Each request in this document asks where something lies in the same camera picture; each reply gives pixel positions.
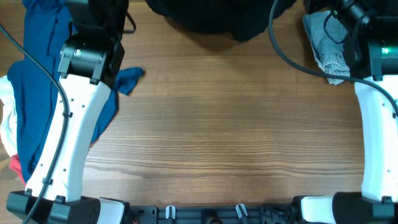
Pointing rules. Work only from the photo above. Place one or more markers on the black shorts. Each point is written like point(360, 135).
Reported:
point(243, 19)

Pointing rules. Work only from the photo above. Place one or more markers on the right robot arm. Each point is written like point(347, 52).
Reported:
point(370, 51)

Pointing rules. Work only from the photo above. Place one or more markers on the blue garment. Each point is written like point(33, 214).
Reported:
point(46, 30)

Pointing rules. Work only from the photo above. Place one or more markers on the folded light blue jeans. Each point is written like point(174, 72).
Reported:
point(328, 55)

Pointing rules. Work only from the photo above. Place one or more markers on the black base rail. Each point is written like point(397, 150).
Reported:
point(260, 214)

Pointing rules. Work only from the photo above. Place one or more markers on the white garment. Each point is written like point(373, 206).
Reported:
point(9, 117)

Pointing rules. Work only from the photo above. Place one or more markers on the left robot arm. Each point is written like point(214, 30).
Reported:
point(90, 60)

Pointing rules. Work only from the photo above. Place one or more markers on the red garment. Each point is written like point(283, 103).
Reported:
point(15, 165)

